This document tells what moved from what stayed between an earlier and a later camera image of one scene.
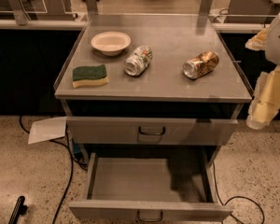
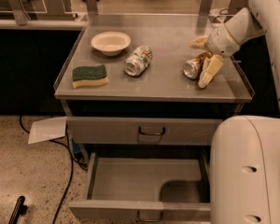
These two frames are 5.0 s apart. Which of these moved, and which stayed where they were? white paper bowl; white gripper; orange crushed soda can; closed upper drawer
Moved: white gripper
Stayed: orange crushed soda can; white paper bowl; closed upper drawer
